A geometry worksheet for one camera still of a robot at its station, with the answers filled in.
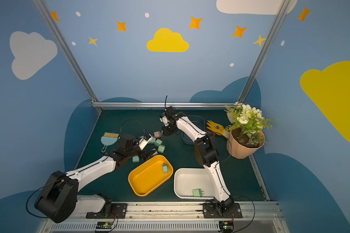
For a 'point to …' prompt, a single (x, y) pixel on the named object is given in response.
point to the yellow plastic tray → (150, 175)
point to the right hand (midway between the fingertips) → (167, 131)
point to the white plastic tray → (185, 180)
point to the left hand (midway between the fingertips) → (150, 143)
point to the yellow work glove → (216, 128)
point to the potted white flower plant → (247, 131)
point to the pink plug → (158, 134)
